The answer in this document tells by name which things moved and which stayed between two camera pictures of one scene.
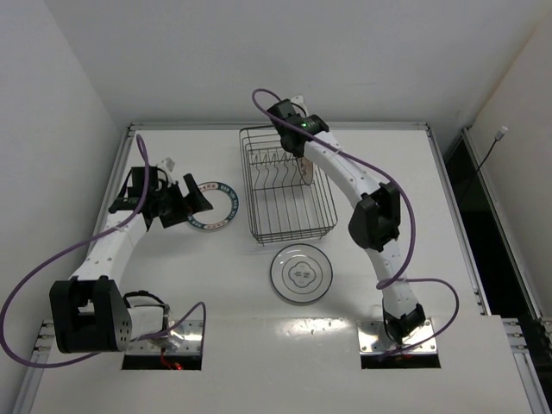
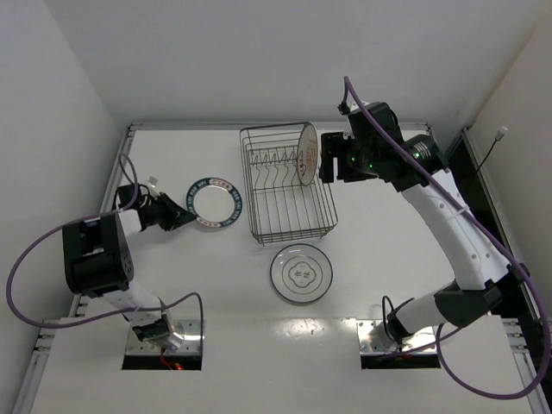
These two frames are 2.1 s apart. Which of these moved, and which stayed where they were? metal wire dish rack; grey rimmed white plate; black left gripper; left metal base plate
Moved: black left gripper
Stayed: grey rimmed white plate; metal wire dish rack; left metal base plate
